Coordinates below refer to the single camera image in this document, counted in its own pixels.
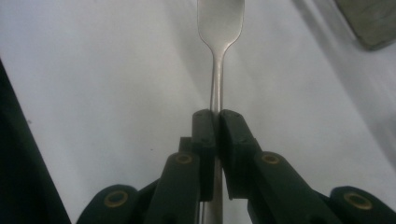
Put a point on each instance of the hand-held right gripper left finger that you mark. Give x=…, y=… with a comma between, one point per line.
x=207, y=149

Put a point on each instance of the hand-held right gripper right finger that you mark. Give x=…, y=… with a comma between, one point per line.
x=238, y=149

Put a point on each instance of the steel fork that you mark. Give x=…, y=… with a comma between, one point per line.
x=220, y=25

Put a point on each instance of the transparent grey plastic bin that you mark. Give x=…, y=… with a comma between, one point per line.
x=373, y=21

